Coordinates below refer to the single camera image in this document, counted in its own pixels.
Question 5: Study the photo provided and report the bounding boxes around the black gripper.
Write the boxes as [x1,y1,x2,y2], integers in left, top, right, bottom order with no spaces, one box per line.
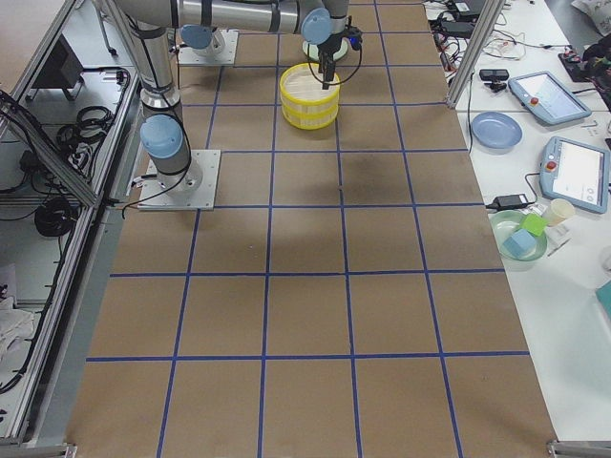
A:
[318,16,349,90]

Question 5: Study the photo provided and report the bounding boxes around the yellow steamer layer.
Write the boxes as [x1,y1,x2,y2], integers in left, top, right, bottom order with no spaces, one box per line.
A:
[282,105,339,131]
[280,63,340,115]

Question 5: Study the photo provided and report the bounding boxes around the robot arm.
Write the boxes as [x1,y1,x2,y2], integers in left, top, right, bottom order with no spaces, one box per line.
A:
[112,0,352,119]

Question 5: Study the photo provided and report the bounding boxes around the light green plate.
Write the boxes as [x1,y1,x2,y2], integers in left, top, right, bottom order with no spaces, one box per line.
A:
[302,40,352,63]

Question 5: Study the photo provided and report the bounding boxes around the black webcam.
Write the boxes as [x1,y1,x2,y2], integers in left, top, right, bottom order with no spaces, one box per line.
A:
[478,69,509,94]

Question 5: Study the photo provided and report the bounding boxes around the blue plate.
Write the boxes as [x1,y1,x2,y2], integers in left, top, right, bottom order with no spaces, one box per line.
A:
[471,112,522,150]

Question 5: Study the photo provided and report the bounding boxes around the upper teach pendant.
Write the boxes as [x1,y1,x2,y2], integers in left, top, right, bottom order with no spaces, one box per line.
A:
[507,71,592,126]

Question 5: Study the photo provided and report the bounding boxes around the teach pendant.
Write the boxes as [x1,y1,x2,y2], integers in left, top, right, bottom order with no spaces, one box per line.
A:
[539,136,610,214]
[507,71,592,126]

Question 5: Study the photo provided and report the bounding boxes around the black power brick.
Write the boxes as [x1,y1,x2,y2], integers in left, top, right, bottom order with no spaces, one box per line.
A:
[488,194,530,211]

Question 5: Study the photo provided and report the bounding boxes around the green bowl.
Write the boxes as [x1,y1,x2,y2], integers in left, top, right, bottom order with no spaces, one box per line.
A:
[489,210,547,261]

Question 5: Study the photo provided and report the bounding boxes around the green cube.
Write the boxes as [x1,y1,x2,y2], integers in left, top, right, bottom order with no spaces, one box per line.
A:
[519,213,548,238]

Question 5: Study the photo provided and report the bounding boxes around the blue cube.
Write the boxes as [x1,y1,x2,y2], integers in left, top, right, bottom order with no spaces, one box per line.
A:
[503,229,537,259]

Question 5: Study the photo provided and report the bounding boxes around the lower teach pendant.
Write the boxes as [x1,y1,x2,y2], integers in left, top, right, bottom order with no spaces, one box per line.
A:
[539,136,610,214]

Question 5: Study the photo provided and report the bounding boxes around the paper cup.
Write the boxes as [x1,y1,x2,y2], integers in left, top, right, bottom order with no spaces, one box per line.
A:
[543,198,576,227]

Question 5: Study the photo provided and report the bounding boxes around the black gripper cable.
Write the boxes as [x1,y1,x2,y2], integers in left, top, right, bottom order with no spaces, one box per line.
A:
[307,28,364,87]

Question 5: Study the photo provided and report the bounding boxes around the aluminium frame post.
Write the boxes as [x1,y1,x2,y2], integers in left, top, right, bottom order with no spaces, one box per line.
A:
[446,0,505,109]

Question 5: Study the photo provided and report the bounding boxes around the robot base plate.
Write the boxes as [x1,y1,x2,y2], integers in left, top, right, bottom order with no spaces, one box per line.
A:
[137,150,221,211]

